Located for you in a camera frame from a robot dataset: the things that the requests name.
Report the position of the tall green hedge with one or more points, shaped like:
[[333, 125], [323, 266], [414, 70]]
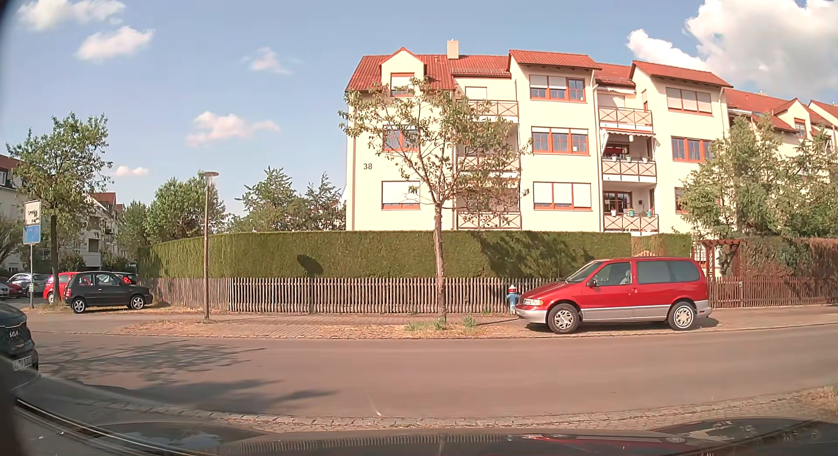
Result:
[[366, 254]]

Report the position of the young thin-trunked tree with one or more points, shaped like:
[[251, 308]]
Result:
[[437, 155]]

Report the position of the brown wooden picket fence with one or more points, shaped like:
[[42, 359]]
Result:
[[340, 295]]

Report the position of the blue fire hydrant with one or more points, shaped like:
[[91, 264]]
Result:
[[512, 299]]

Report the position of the brick paved pavement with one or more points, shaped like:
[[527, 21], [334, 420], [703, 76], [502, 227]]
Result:
[[314, 324]]

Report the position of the grey asphalt road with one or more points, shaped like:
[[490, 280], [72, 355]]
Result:
[[458, 371]]

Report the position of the cream apartment building red roof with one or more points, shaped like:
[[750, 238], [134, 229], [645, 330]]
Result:
[[563, 142]]

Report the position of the group of green trees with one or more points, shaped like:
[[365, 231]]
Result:
[[249, 207]]

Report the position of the red minivan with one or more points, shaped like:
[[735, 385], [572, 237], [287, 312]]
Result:
[[615, 292]]

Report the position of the car's own bonnet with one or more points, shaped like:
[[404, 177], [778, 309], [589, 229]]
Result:
[[419, 443]]

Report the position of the wooden pergola gate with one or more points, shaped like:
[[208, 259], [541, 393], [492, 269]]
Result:
[[720, 259]]

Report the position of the white residential building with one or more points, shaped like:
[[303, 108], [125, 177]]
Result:
[[98, 230]]

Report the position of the small black car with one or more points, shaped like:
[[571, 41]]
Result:
[[105, 290]]

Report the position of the bushy green tree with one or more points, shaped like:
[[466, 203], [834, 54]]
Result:
[[766, 181]]

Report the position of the large leafy tree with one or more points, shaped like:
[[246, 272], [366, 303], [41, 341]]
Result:
[[60, 168]]

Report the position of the red car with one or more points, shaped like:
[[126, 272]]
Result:
[[57, 284]]

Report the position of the blue and white road sign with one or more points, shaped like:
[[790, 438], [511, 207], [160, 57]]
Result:
[[31, 223]]

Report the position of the parked cars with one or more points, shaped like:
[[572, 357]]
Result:
[[16, 283]]

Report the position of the dark car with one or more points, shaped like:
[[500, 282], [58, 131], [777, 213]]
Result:
[[16, 341]]

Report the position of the grey lamp post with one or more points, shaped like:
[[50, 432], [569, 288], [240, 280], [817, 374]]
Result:
[[206, 246]]

